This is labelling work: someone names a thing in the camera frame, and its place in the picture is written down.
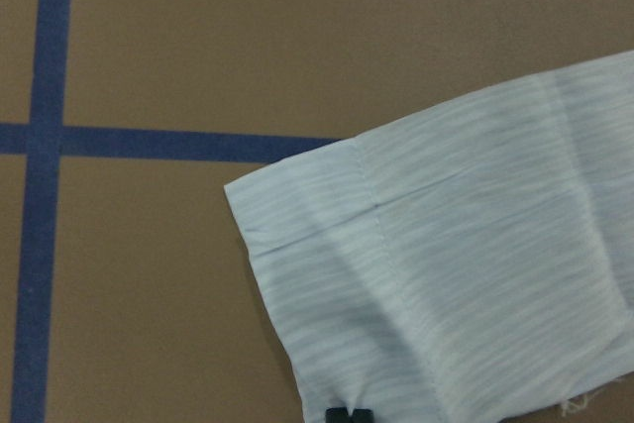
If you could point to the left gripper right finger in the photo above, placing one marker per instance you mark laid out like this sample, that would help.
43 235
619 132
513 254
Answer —
362 415

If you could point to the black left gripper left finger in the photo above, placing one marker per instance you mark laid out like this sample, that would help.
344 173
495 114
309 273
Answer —
337 415

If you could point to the light blue button shirt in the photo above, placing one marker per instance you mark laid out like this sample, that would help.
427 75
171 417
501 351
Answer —
467 263

